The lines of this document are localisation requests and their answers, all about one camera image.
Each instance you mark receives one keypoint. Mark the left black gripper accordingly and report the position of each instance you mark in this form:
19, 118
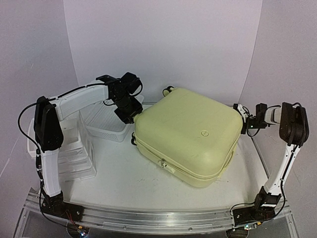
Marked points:
126, 119

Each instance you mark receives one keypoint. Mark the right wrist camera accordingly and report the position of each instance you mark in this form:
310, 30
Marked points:
240, 109

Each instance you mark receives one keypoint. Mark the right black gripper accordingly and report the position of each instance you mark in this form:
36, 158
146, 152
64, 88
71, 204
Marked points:
242, 130

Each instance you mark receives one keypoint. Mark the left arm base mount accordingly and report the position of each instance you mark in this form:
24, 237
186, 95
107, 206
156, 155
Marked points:
57, 207

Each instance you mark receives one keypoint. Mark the white plastic drawer organizer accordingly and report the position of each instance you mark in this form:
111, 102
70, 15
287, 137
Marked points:
76, 159

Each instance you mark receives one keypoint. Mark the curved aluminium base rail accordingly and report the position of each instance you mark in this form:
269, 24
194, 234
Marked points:
86, 220

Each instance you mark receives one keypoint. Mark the pale yellow hard-shell suitcase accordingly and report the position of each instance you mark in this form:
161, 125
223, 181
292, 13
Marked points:
191, 136

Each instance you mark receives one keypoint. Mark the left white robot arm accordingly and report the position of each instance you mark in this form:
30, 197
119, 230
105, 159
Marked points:
50, 112

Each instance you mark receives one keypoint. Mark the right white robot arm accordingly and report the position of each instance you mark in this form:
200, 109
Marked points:
293, 130

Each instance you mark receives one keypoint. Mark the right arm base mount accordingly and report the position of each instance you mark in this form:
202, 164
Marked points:
250, 214

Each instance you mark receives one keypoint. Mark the white perforated plastic basket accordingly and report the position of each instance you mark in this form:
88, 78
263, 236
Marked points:
102, 122

